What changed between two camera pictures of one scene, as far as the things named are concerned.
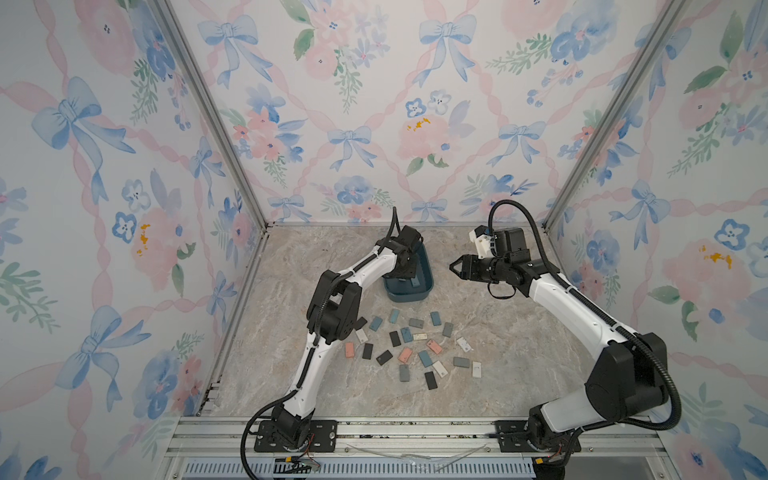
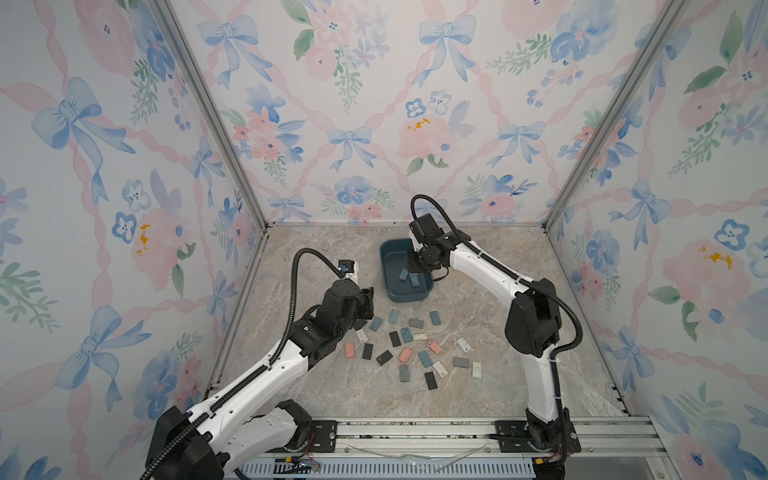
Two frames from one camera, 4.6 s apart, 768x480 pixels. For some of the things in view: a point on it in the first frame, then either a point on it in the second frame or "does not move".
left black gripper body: [410, 271] -> [364, 307]
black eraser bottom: [431, 381] does not move
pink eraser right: [434, 346] does not move
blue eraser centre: [407, 335] does not move
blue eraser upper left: [375, 323] does not move
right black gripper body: [488, 269] -> [420, 260]
